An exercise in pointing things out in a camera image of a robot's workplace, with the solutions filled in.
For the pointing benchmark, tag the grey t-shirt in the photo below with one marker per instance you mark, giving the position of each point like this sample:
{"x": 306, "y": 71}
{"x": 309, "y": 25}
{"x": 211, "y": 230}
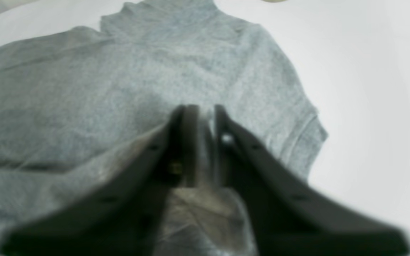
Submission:
{"x": 76, "y": 106}

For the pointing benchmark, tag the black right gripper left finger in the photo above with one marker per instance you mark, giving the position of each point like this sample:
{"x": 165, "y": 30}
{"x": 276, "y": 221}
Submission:
{"x": 122, "y": 217}

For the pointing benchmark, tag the beige table grommet left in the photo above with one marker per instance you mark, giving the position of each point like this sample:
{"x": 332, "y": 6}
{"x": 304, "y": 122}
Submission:
{"x": 274, "y": 1}

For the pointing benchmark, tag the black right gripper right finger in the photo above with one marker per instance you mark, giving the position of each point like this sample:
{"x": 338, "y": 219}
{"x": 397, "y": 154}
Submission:
{"x": 287, "y": 217}

